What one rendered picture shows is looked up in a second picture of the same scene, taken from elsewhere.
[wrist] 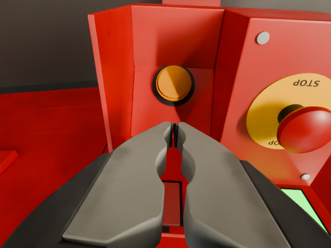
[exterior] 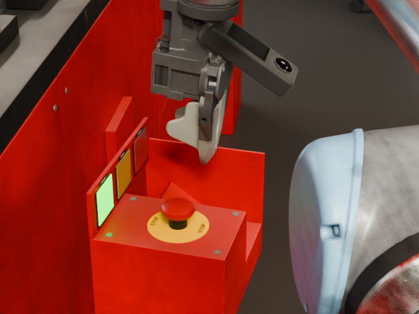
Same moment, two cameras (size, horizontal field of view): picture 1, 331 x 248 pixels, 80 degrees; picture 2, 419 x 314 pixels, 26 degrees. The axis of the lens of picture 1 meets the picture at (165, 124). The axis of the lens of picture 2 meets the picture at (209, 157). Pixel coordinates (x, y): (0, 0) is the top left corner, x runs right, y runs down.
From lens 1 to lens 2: 1.06 m
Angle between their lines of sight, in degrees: 57
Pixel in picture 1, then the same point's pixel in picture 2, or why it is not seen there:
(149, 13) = (254, 230)
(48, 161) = (92, 179)
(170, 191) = (138, 163)
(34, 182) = (88, 146)
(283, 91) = (198, 220)
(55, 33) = not seen: outside the picture
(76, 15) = not seen: outside the picture
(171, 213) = (137, 147)
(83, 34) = not seen: outside the picture
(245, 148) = (154, 208)
